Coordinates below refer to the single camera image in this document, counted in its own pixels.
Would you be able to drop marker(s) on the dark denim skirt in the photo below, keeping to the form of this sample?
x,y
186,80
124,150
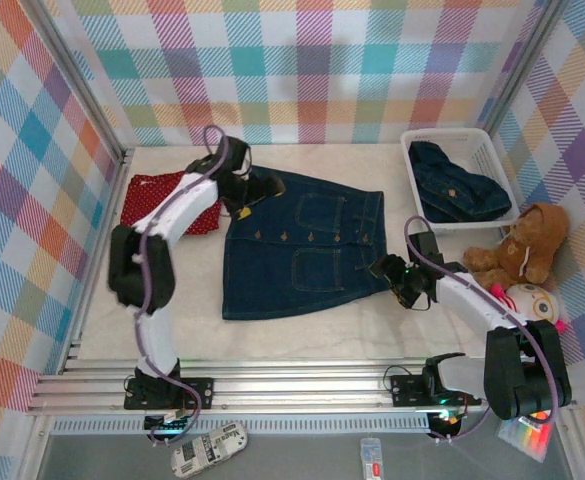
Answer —
x,y
282,280

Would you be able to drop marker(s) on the red polka dot skirt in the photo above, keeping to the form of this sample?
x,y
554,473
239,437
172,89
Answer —
x,y
147,200

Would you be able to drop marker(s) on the blue denim jacket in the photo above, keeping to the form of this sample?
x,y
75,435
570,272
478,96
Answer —
x,y
462,195

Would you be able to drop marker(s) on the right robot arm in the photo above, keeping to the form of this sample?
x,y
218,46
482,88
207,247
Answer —
x,y
522,370

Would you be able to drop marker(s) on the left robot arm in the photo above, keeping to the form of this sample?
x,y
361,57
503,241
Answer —
x,y
132,270

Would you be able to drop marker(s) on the brown teddy bear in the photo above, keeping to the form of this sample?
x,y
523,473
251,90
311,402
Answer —
x,y
532,240

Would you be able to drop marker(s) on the white doll with glasses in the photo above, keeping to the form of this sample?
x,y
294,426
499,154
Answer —
x,y
539,305

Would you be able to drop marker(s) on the right controller board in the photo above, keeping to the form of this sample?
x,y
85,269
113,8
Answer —
x,y
444,420

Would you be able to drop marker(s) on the controller board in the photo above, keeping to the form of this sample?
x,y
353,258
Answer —
x,y
169,425
444,420

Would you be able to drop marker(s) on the white plastic basket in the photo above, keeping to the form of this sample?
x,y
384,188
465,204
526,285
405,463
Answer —
x,y
492,150

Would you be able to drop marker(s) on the small white box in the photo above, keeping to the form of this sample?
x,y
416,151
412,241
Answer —
x,y
372,457

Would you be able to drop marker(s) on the coloured marker pack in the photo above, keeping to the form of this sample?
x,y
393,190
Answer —
x,y
527,437

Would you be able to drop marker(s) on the left controller board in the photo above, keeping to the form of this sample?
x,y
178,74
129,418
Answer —
x,y
169,425

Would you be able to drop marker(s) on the newspaper print pouch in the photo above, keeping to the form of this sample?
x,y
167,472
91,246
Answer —
x,y
209,450

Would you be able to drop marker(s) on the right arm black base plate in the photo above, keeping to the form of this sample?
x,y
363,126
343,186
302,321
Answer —
x,y
407,390

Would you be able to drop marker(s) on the aluminium side rail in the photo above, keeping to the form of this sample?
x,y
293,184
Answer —
x,y
109,200

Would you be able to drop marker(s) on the aluminium rail frame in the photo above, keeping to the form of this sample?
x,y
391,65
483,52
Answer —
x,y
297,387

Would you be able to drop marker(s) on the aluminium corner post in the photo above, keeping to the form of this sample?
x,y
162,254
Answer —
x,y
84,90
522,65

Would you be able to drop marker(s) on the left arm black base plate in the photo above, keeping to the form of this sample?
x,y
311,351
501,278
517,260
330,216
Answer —
x,y
197,392

